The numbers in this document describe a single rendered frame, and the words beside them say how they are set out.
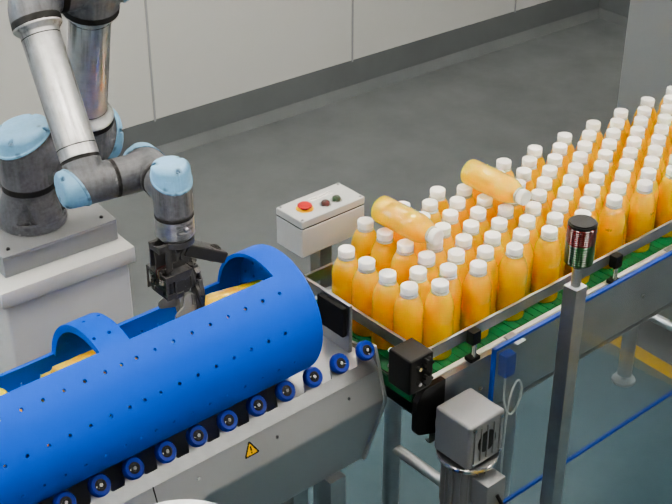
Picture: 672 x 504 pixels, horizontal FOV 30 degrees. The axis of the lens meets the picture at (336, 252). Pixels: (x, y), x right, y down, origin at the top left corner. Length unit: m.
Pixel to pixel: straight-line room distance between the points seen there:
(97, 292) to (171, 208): 0.53
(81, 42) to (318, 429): 0.95
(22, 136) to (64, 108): 0.32
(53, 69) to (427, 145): 3.62
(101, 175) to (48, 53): 0.25
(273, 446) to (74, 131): 0.78
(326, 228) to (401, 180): 2.52
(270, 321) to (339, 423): 0.37
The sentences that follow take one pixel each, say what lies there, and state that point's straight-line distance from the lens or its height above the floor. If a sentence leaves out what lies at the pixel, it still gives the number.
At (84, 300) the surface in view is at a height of 1.05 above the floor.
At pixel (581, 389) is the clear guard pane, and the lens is 3.19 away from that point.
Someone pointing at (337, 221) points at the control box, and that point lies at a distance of 3.04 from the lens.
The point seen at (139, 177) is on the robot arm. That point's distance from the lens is 2.40.
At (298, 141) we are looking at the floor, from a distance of 5.88.
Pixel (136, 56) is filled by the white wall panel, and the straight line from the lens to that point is 5.64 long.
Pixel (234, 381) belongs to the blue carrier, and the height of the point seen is 1.09.
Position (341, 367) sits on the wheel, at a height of 0.96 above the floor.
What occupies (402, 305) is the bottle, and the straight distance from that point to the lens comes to 2.75.
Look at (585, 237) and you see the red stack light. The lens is 2.68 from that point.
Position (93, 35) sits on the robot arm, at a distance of 2.57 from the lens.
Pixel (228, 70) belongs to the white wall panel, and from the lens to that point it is 5.94.
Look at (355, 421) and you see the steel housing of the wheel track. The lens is 2.80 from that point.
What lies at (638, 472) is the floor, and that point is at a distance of 4.02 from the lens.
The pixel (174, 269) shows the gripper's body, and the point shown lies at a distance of 2.42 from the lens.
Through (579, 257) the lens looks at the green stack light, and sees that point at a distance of 2.70.
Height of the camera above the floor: 2.56
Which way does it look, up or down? 31 degrees down
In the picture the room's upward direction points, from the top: straight up
